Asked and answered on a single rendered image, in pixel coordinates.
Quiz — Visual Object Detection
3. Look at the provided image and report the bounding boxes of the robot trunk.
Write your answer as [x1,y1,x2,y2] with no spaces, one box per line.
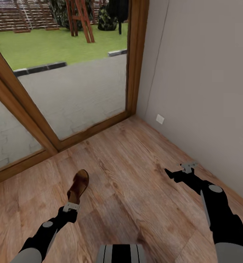
[96,244,147,263]

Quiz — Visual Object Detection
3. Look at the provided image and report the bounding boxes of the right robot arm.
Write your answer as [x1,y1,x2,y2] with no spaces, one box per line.
[165,160,243,263]

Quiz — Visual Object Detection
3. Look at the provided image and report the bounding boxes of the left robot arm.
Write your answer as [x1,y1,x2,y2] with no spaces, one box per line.
[10,202,81,263]

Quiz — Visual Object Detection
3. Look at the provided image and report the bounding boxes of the sandal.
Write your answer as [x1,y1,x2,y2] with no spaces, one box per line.
[67,169,89,205]

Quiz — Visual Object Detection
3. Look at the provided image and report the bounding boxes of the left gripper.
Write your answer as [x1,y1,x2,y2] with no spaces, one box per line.
[58,207,77,225]

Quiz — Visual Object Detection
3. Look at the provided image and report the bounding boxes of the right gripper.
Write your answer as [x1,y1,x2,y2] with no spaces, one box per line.
[165,168,198,188]

